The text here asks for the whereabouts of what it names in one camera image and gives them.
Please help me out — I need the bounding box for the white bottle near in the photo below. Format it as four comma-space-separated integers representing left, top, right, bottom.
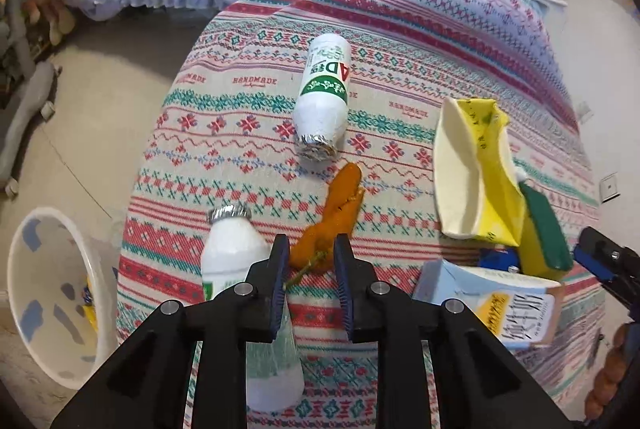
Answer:
201, 203, 304, 413

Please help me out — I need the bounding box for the dark blue snack box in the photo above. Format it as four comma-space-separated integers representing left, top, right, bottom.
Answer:
478, 247, 521, 273

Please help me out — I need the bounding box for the orange peel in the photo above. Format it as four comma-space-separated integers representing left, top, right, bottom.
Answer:
285, 163, 364, 288

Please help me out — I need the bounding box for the light blue milk carton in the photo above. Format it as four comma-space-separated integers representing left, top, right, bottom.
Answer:
413, 259, 565, 349

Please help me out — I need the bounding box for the yellow crumpled paper bag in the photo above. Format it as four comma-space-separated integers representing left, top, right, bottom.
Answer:
433, 98, 526, 247

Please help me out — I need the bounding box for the yellow green sponge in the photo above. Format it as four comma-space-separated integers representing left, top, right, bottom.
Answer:
518, 182, 574, 281

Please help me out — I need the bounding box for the white bottle far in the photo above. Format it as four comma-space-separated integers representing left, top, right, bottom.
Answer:
292, 34, 352, 163

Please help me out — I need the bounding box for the grey wheeled chair base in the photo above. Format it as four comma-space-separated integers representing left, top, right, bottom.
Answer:
1, 0, 61, 200

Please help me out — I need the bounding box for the patterned red green bed cover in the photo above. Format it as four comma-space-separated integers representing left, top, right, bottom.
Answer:
115, 0, 609, 429

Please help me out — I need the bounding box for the white patterned trash bin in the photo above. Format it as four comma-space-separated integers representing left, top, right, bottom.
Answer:
6, 207, 119, 390

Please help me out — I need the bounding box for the white bottle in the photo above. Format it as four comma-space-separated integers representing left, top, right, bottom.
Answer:
292, 34, 352, 163
201, 203, 304, 413

